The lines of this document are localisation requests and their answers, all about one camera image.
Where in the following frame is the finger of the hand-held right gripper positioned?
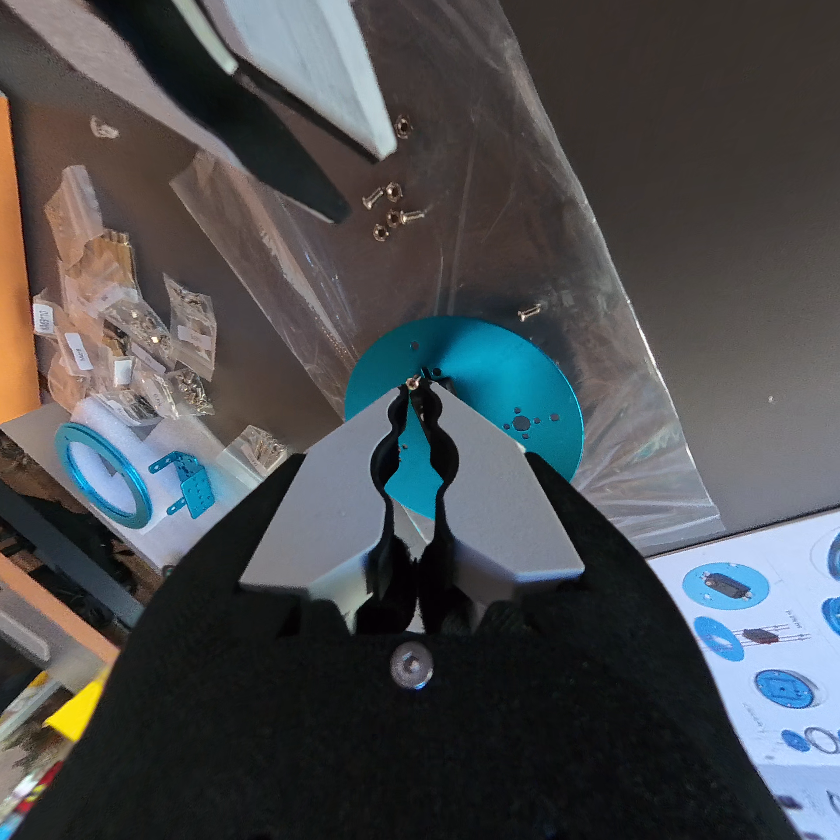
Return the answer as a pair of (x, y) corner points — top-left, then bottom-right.
(197, 0), (399, 165)
(0, 0), (353, 225)

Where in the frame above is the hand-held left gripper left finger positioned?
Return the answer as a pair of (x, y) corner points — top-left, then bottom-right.
(239, 386), (417, 633)

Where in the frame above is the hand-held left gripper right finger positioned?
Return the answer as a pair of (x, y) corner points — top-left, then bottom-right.
(420, 382), (585, 631)

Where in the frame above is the blue round metal plate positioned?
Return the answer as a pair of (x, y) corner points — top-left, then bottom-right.
(343, 316), (585, 519)

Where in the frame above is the grey wood-edged desk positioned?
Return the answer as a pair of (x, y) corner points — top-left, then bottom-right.
(0, 550), (123, 667)

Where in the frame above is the white foam sheet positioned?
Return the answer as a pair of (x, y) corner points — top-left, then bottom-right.
(0, 399), (265, 573)

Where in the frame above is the orange cardboard box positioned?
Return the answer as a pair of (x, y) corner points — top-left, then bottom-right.
(0, 91), (42, 425)

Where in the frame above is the clear plastic bag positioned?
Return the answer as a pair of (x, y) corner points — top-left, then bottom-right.
(169, 0), (727, 553)

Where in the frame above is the pile of small screw bags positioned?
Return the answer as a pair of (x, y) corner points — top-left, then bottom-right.
(31, 164), (291, 481)

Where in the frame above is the white instruction sheet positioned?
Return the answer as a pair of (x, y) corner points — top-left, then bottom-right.
(646, 508), (840, 840)

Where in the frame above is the yellow box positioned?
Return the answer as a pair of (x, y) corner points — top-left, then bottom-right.
(42, 666), (112, 744)

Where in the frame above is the blue perforated flat bracket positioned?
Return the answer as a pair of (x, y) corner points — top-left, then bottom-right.
(147, 451), (216, 521)

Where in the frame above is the blue metal ring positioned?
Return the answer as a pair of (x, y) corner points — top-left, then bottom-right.
(54, 421), (154, 530)

